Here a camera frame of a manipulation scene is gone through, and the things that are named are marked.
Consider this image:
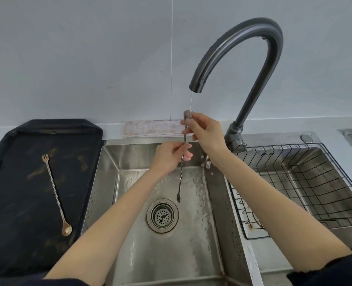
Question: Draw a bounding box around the dark navy sleeve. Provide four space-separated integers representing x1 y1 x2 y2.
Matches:
286 245 352 286
15 276 90 286

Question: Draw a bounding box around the dark grey gooseneck faucet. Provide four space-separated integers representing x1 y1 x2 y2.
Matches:
189 17 284 154

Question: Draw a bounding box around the black plastic tray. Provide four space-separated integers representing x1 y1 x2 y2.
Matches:
0 119 104 279

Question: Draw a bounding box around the black wire drying basket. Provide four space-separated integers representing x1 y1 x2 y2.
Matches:
227 143 352 240

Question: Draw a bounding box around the person's left forearm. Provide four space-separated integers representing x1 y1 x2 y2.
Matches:
44 163 169 286

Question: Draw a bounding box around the person's right forearm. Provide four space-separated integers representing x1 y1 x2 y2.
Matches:
211 149 352 273

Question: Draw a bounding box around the dark navy right sleeve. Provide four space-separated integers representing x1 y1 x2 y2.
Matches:
286 245 352 286

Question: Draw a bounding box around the stainless steel double sink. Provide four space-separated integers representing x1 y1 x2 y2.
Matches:
80 131 352 286

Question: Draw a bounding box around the dark navy left sleeve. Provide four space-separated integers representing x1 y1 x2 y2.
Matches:
15 276 90 286

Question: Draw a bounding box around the person's right hand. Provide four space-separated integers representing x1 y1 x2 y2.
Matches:
180 111 231 169

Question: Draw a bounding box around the round steel drain strainer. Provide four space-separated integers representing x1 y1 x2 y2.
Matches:
146 198 180 234

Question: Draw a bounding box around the twisted bar spoon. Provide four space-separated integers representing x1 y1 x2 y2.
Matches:
176 109 193 204
42 154 73 237

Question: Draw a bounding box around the person's left hand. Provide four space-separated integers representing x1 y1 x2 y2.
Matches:
148 141 194 176

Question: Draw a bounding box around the pale pink folded cloth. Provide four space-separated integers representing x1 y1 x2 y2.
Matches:
122 120 186 138

